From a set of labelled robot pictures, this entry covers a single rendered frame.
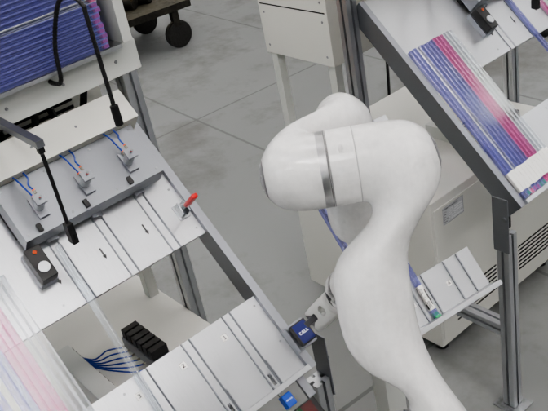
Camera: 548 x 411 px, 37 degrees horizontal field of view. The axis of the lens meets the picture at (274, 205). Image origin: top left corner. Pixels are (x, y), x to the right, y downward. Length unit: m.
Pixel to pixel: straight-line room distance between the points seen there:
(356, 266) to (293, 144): 0.17
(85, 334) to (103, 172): 0.60
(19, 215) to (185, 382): 0.48
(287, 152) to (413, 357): 0.30
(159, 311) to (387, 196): 1.30
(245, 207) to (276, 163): 2.82
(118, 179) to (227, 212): 2.08
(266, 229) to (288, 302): 0.56
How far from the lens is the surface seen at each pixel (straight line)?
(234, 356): 1.74
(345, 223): 1.30
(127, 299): 2.31
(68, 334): 2.27
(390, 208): 1.01
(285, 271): 3.33
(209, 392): 1.71
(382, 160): 1.00
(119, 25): 1.78
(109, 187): 1.76
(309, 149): 1.01
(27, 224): 1.71
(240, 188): 3.99
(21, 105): 1.75
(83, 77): 1.80
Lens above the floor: 1.91
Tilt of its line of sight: 30 degrees down
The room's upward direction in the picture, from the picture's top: 12 degrees counter-clockwise
